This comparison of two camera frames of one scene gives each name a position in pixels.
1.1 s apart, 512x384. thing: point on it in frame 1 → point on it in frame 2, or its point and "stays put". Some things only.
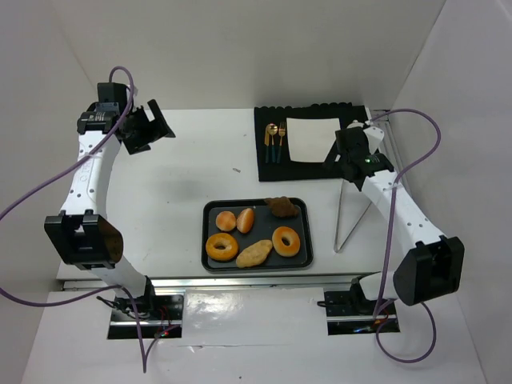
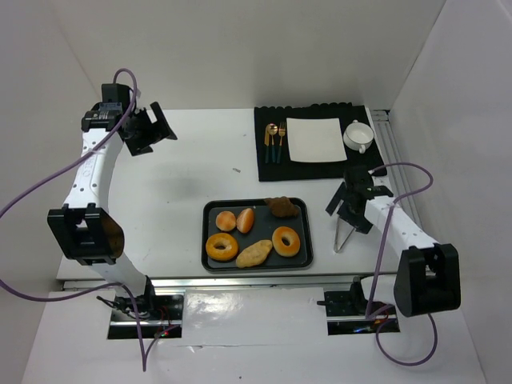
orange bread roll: (246, 220) stays put
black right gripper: (341, 154) → (351, 208)
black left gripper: (143, 128) stays put
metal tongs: (336, 234) stays put
